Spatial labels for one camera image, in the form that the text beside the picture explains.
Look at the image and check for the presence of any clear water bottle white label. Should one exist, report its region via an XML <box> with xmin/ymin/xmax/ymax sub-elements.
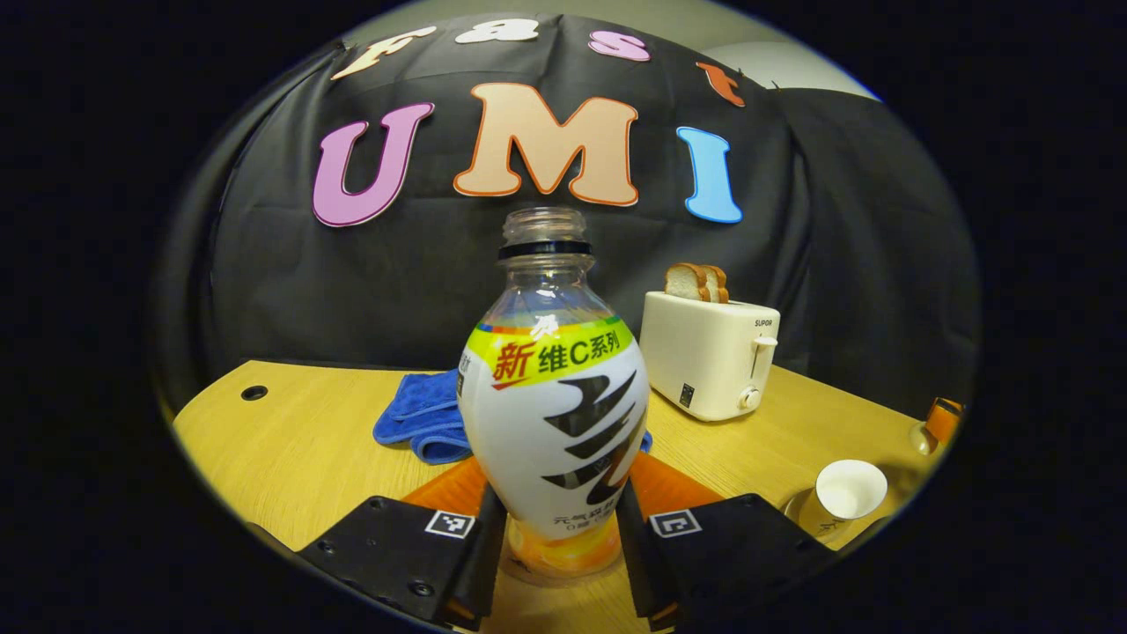
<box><xmin>458</xmin><ymin>207</ymin><xmax>651</xmax><ymax>583</ymax></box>

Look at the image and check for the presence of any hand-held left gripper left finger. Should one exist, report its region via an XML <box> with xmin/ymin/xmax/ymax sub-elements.
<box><xmin>295</xmin><ymin>458</ymin><xmax>509</xmax><ymax>631</ymax></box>

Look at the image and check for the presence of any cream ceramic teacup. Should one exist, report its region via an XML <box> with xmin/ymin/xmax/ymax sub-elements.
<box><xmin>810</xmin><ymin>460</ymin><xmax>888</xmax><ymax>538</ymax></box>

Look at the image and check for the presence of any white toaster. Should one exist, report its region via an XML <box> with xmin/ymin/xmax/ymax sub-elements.
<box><xmin>639</xmin><ymin>291</ymin><xmax>781</xmax><ymax>422</ymax></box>

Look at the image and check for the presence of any black backdrop cloth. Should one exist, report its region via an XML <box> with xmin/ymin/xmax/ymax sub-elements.
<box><xmin>154</xmin><ymin>13</ymin><xmax>983</xmax><ymax>419</ymax></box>

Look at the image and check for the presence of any cream ceramic saucer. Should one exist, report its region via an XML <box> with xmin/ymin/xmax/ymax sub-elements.
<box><xmin>782</xmin><ymin>489</ymin><xmax>848</xmax><ymax>540</ymax></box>

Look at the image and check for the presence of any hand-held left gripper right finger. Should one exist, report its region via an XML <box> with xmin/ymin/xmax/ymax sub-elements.
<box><xmin>614</xmin><ymin>453</ymin><xmax>837</xmax><ymax>633</ymax></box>

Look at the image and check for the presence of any blue folded towel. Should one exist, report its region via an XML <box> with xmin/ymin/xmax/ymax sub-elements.
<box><xmin>372</xmin><ymin>370</ymin><xmax>653</xmax><ymax>465</ymax></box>

